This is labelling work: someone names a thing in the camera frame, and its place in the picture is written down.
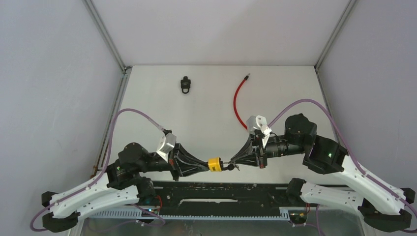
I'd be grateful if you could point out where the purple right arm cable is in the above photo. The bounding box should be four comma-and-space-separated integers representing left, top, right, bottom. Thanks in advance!
267, 99, 417, 234

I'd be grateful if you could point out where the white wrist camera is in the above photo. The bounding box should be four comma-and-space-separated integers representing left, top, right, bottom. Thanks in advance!
246, 116, 272, 148
156, 133, 177, 163

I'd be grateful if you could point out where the aluminium frame rail left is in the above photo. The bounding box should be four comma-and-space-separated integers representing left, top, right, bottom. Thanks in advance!
66, 0, 133, 236

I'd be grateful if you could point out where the key bunch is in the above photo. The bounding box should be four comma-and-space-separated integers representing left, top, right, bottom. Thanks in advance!
222, 163, 240, 171

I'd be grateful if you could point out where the aluminium frame rail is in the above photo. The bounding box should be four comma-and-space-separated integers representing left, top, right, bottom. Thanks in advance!
318, 0, 371, 161
66, 0, 133, 236

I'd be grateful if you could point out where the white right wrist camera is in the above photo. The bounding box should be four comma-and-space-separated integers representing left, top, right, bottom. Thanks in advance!
246, 116, 272, 148

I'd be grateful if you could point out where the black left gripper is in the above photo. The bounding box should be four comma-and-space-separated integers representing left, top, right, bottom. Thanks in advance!
137, 142, 209, 181

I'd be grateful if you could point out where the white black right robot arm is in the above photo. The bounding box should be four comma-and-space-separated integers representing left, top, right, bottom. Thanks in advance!
230, 114, 415, 233

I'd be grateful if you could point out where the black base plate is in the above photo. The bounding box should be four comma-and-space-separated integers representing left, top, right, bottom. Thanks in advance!
88, 180, 323, 220

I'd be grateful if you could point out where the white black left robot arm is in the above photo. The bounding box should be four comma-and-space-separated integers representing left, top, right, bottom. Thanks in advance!
42, 143, 209, 233

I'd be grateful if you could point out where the red cable lock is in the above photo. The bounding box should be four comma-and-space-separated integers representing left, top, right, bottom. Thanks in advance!
233, 73, 250, 130

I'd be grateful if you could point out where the yellow padlock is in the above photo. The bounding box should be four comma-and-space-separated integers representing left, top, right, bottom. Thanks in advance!
208, 157, 223, 172

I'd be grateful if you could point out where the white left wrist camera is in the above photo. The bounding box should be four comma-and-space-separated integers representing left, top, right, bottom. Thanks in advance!
156, 133, 177, 163

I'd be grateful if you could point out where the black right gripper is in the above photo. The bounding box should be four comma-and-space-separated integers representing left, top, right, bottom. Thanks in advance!
230, 132, 306, 169

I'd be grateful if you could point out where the black padlock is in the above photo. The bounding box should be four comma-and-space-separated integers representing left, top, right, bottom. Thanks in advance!
180, 76, 191, 94

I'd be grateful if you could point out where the aluminium frame rail right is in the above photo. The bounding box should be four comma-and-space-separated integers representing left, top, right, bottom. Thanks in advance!
318, 0, 371, 161

